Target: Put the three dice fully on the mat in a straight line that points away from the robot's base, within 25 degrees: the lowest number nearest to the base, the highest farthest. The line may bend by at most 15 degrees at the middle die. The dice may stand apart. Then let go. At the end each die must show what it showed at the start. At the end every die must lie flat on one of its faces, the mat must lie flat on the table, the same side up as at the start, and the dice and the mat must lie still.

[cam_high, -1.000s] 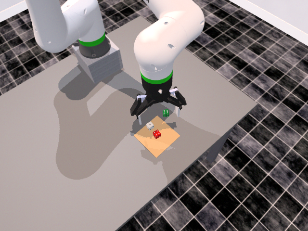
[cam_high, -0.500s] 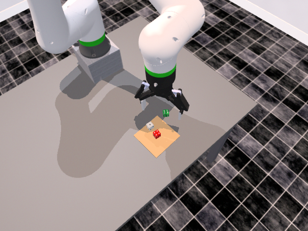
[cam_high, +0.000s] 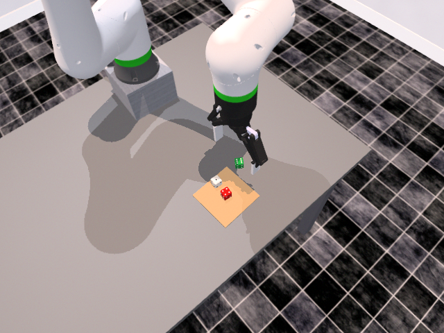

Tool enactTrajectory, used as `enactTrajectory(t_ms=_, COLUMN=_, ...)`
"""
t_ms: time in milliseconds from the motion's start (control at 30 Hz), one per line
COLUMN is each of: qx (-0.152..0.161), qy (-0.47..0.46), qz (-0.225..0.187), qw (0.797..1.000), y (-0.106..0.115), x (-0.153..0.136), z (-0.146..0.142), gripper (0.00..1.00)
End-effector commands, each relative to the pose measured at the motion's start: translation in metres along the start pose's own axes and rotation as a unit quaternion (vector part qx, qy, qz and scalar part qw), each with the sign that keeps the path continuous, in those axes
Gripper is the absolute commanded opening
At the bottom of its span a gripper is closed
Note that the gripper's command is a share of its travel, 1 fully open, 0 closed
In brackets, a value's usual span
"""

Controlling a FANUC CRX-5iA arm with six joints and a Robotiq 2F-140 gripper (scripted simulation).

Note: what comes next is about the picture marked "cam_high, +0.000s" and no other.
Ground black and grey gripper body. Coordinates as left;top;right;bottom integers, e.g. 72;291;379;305
220;113;253;134

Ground green die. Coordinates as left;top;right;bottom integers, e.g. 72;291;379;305
234;157;244;169

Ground red die with white pips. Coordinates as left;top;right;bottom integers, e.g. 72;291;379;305
221;187;232;200

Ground orange flat mat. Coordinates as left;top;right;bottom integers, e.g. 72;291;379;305
193;167;259;228

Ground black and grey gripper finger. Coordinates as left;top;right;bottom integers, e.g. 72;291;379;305
232;126;268;174
207;104;227;142

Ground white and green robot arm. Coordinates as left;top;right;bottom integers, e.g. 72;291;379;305
41;0;296;119

